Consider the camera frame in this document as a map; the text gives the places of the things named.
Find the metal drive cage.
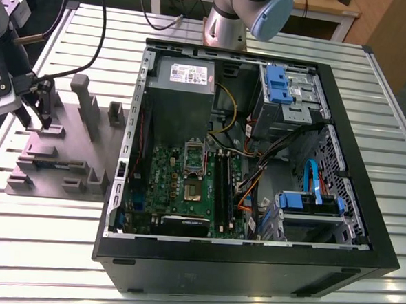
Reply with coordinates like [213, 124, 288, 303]
[250, 61, 335, 144]

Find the black PC case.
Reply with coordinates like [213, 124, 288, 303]
[89, 34, 406, 304]

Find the grey power supply unit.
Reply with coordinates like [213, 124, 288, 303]
[143, 54, 219, 150]

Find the RAM stick with white label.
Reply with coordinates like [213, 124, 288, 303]
[32, 160, 73, 171]

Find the black RAM slot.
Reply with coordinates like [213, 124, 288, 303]
[215, 149, 233, 230]
[210, 149, 228, 230]
[220, 149, 237, 231]

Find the black graphics card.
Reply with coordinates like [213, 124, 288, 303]
[149, 211, 211, 239]

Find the wooden cabinet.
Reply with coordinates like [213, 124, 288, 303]
[343, 0, 406, 95]

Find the CPU socket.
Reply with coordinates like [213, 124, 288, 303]
[181, 176, 206, 204]

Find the yellow wire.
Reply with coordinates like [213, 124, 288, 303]
[209, 82, 241, 137]

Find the grey parts rack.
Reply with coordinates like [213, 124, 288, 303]
[6, 69, 132, 204]

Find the green motherboard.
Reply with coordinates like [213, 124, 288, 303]
[124, 133, 256, 241]

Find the metal disk bay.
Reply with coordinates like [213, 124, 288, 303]
[271, 189, 374, 248]

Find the orange wire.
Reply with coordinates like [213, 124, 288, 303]
[236, 174, 258, 215]

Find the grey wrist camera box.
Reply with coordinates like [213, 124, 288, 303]
[0, 0, 32, 29]

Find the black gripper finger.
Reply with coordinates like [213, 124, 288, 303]
[13, 105, 33, 131]
[35, 78, 56, 131]

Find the black camera cable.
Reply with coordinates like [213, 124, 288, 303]
[34, 0, 108, 87]

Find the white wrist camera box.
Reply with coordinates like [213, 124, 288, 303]
[0, 72, 25, 118]

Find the blue flat wire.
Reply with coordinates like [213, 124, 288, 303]
[302, 157, 328, 206]

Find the black cable with plug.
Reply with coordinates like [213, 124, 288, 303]
[136, 0, 184, 33]

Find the blue disk carrier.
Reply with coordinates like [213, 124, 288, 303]
[277, 192, 346, 217]
[264, 64, 296, 106]

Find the blue board connector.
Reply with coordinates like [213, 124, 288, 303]
[133, 191, 145, 213]

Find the black wire bundle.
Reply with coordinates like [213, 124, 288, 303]
[236, 121, 325, 201]

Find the metal socket cover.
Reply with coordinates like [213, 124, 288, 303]
[182, 136, 211, 180]

